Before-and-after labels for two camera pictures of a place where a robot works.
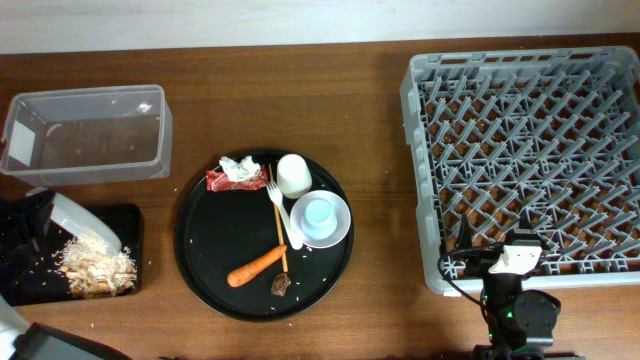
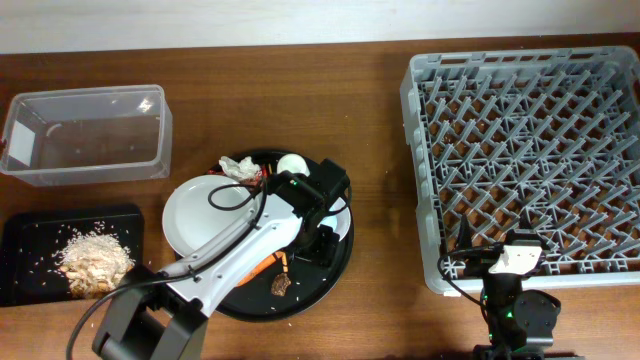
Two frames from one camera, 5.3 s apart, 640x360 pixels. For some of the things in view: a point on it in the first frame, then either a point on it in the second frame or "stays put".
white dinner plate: (75, 218) -> (202, 208)
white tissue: (246, 169) stays put
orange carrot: (244, 273) stays put
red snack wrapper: (217, 180) stays put
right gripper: (478, 263) stays put
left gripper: (31, 222) -> (325, 250)
